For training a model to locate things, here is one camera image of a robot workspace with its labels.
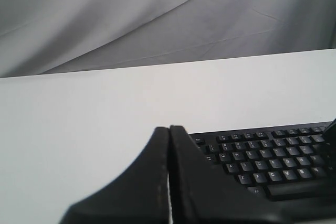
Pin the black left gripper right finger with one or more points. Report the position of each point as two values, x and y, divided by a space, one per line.
202 193

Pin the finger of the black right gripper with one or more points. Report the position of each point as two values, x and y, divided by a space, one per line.
329 136

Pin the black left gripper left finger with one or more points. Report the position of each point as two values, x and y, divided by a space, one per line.
138 195

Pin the black acer keyboard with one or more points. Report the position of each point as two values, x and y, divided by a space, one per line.
291 165

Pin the grey fabric backdrop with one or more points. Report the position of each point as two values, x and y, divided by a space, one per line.
55 36

